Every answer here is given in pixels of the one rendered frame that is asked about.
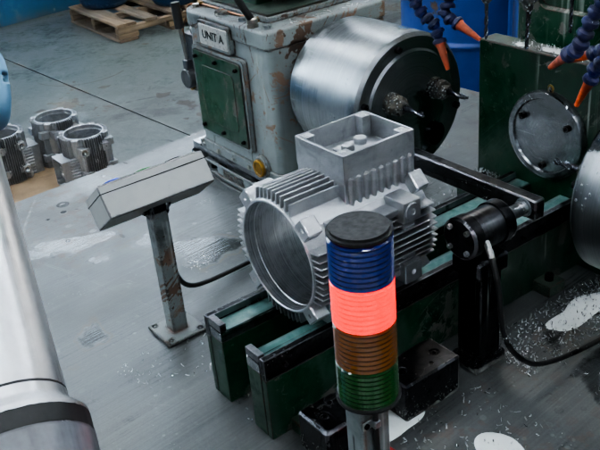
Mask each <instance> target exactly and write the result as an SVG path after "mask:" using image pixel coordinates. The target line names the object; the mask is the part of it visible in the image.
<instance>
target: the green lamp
mask: <svg viewBox="0 0 600 450"><path fill-rule="evenodd" d="M336 371H337V391H338V394H339V397H340V399H341V401H342V402H343V403H344V404H346V405H347V406H349V407H351V408H354V409H356V410H360V411H375V410H379V409H382V408H385V407H387V406H389V405H390V404H392V403H393V402H394V401H395V400H396V398H397V396H398V392H399V377H398V376H399V373H398V357H397V360H396V363H395V364H394V365H393V366H392V367H391V368H389V369H388V370H386V371H383V372H380V373H377V374H371V375H359V374H353V373H351V372H348V371H345V370H343V369H342V368H341V367H339V366H338V364H337V362H336Z"/></svg>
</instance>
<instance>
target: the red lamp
mask: <svg viewBox="0 0 600 450"><path fill-rule="evenodd" d="M395 278H396V277H395ZM329 292H330V302H331V303H330V304H331V315H332V321H333V323H334V325H335V326H336V327H337V328H338V329H340V330H342V331H344V332H346V333H349V334H353V335H372V334H376V333H380V332H382V331H384V330H386V329H388V328H389V327H391V326H392V325H393V324H394V322H395V321H396V281H395V279H394V280H393V281H392V282H391V283H390V284H389V285H388V286H386V287H384V288H382V289H380V290H377V291H374V292H370V293H363V294H356V293H349V292H346V291H342V290H340V289H338V288H336V287H334V286H333V285H332V284H331V283H329Z"/></svg>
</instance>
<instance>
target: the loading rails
mask: <svg viewBox="0 0 600 450"><path fill-rule="evenodd" d="M496 179H499V180H501V181H503V182H505V183H508V184H511V185H513V186H516V187H517V188H521V189H524V190H526V191H529V192H530V184H529V183H528V182H526V181H524V180H521V179H516V172H515V171H509V172H507V173H505V174H504V175H502V176H500V177H498V178H496ZM486 201H487V200H484V199H482V198H479V197H477V196H474V195H472V194H469V193H467V192H465V193H463V194H461V195H459V196H456V197H454V198H452V199H450V200H448V201H446V202H444V203H442V204H439V205H437V206H435V207H433V208H435V209H436V211H434V212H432V213H434V214H436V216H437V217H436V218H434V219H433V220H435V221H437V224H435V225H434V226H436V227H437V228H438V229H437V230H435V232H436V233H437V236H435V237H434V238H436V239H437V241H435V242H433V243H434V244H436V246H434V247H432V248H433V249H435V251H433V252H431V253H429V254H426V255H427V256H428V258H429V261H430V263H429V264H428V265H426V266H425V267H423V268H422V269H421V273H422V276H421V277H420V278H418V279H416V280H414V281H412V282H410V283H408V284H403V285H402V286H400V287H397V288H396V326H397V349H398V355H400V354H401V353H403V352H405V351H406V350H408V349H410V348H411V347H413V346H416V345H417V344H419V343H420V342H422V341H423V340H425V339H427V338H431V339H433V340H434V341H436V342H438V343H439V344H440V343H442V342H444V341H446V340H447V339H449V338H451V337H452V336H454V335H456V334H457V333H458V298H459V272H457V271H454V270H453V252H452V251H451V250H450V249H448V248H447V247H446V245H447V243H446V239H445V232H444V230H445V225H446V222H447V221H448V220H449V219H450V218H452V217H454V216H455V215H458V214H460V213H467V212H469V211H471V210H473V209H475V208H477V207H478V206H479V205H480V204H482V203H484V202H486ZM570 212H571V198H568V197H566V196H561V195H558V196H556V197H554V198H552V199H550V200H548V201H546V202H545V204H544V216H543V217H541V218H539V219H537V220H535V221H533V220H531V219H529V218H527V217H523V216H521V217H520V218H518V219H516V221H517V230H516V233H515V235H514V237H513V238H511V239H509V240H507V241H505V242H503V244H499V245H495V246H498V247H500V248H502V249H504V250H506V251H507V252H508V264H507V267H506V268H504V269H502V270H501V287H502V293H503V302H504V306H506V305H508V304H509V303H511V302H513V301H514V300H516V299H518V298H520V297H521V296H524V295H526V294H527V293H528V292H530V291H531V290H534V291H536V292H538V293H539V294H541V295H543V296H546V297H551V296H553V295H555V294H557V293H558V292H560V291H562V290H563V289H564V286H565V279H564V278H562V277H559V276H558V275H560V274H561V273H563V272H565V271H567V270H568V269H570V268H571V267H573V266H575V265H576V258H577V250H576V248H575V246H574V243H573V239H572V235H571V223H570ZM204 323H205V328H206V333H207V338H208V344H209V349H210V355H211V360H212V370H213V376H214V381H215V386H216V389H217V390H219V391H220V392H221V393H222V394H223V395H224V396H225V397H226V398H228V399H229V400H230V402H233V401H235V400H237V399H239V398H240V397H241V396H244V395H246V394H248V393H250V392H252V398H253V405H254V417H255V423H256V425H257V426H258V427H259V428H260V429H262V430H263V431H264V432H265V433H266V434H267V435H270V437H271V438H272V439H275V438H278V437H280V436H281V435H283V434H285V433H287V432H288V431H290V430H293V431H295V432H296V433H297V434H298V435H299V436H300V437H301V431H300V423H299V415H298V413H299V411H301V410H303V409H304V408H306V407H307V406H309V405H311V404H313V403H315V402H317V401H319V400H320V399H322V398H323V397H325V396H327V395H329V394H332V393H334V392H336V389H337V386H338V383H337V371H336V361H335V349H334V337H333V327H332V321H331V322H329V323H327V322H325V321H323V320H321V321H318V322H316V323H314V324H313V325H310V324H309V322H308V321H305V322H303V323H300V321H299V322H296V321H292V318H291V319H289V318H288V316H285V315H284V313H280V309H278V310H277V308H276V305H274V306H273V305H272V301H269V299H268V295H267V291H266V290H265V289H264V287H261V288H259V289H257V290H255V291H254V292H251V293H249V294H247V295H245V296H242V297H240V298H238V299H236V300H234V301H232V302H230V303H228V304H225V305H223V306H221V307H219V308H217V309H215V310H213V311H210V312H208V313H206V314H204Z"/></svg>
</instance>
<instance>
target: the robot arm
mask: <svg viewBox="0 0 600 450"><path fill-rule="evenodd" d="M11 109H12V96H11V85H10V83H9V78H8V70H7V66H6V63H5V61H4V58H3V56H2V55H1V53H0V130H3V129H4V128H5V127H6V126H7V124H8V123H9V120H10V117H11ZM0 450H100V447H99V443H98V440H97V436H96V431H95V428H94V424H93V422H92V418H91V414H90V412H89V409H88V407H87V406H86V405H85V404H84V403H82V402H80V401H79V400H77V399H75V398H72V397H70V396H69V394H68V391H67V387H66V385H65V381H64V378H63V373H62V369H61V365H60V363H59V359H58V356H57V353H56V350H55V346H54V341H53V337H52V334H51V330H50V328H49V324H48V321H47V317H46V312H45V309H44V306H43V302H42V299H41V295H40V293H39V289H38V284H37V281H36V277H35V273H34V271H33V267H32V264H31V260H30V258H29V252H28V248H27V246H26V242H25V238H24V236H23V232H22V229H21V224H20V220H19V217H18V213H17V210H16V207H15V203H14V201H13V195H12V191H11V189H10V185H9V182H8V178H7V175H6V172H5V168H4V163H3V160H2V156H1V154H0Z"/></svg>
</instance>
